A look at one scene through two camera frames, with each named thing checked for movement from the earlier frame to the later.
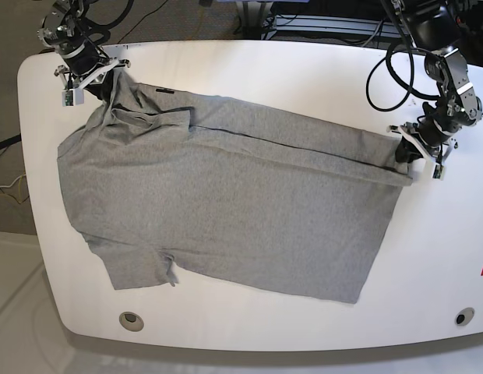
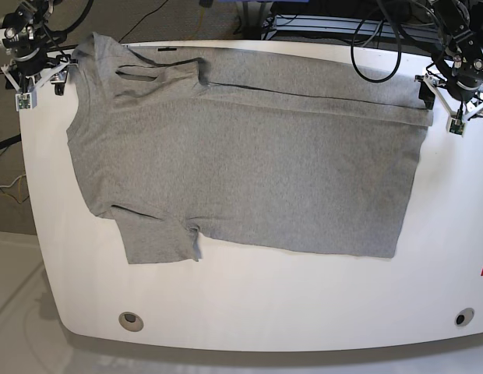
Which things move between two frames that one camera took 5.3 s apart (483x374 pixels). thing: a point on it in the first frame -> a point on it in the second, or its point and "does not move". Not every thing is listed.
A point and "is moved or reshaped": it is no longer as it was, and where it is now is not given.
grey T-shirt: [234, 195] is moved or reshaped
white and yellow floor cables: [19, 184] does not move
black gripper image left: [82, 58] -> [31, 61]
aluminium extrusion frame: [340, 25] does not move
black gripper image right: [431, 132] -> [462, 87]
